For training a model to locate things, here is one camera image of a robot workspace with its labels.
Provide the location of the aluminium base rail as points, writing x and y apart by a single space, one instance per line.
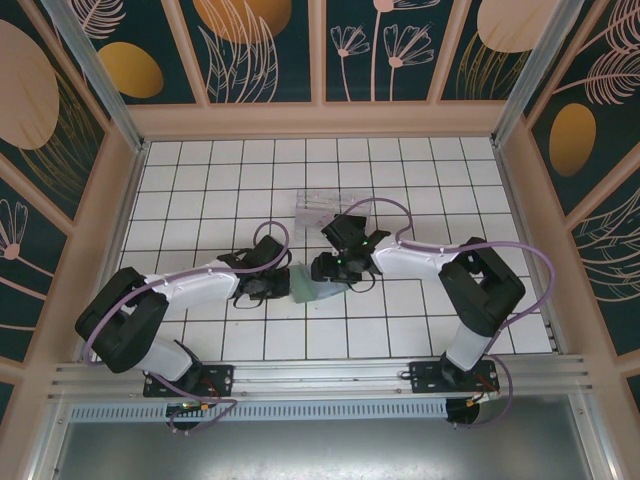
320 380

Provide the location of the clear acrylic card stand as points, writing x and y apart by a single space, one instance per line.
310 200

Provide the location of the white floral credit card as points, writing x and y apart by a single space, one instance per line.
312 220

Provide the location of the aluminium frame rail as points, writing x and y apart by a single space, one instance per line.
50 440
595 445

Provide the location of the grey metal sheet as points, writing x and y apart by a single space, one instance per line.
320 450

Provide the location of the aluminium corner post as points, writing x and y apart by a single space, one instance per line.
102 75
532 75

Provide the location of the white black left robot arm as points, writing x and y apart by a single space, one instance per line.
195 285

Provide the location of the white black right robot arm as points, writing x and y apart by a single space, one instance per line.
410 257

